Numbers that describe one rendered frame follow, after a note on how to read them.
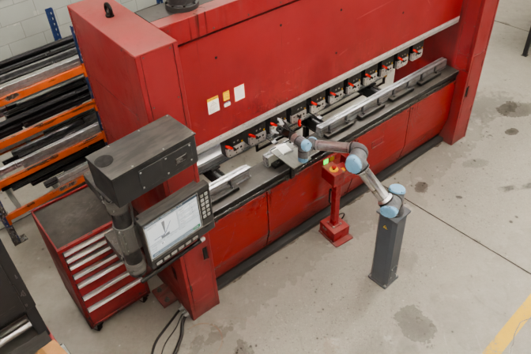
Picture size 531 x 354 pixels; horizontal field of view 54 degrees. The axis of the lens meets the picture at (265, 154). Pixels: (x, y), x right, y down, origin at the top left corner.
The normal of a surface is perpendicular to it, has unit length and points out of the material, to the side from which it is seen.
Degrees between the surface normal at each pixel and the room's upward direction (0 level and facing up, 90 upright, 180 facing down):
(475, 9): 90
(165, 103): 90
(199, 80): 90
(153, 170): 90
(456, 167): 0
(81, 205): 0
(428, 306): 0
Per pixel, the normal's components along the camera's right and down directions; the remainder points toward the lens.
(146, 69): 0.63, 0.47
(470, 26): -0.78, 0.43
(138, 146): -0.04, -0.77
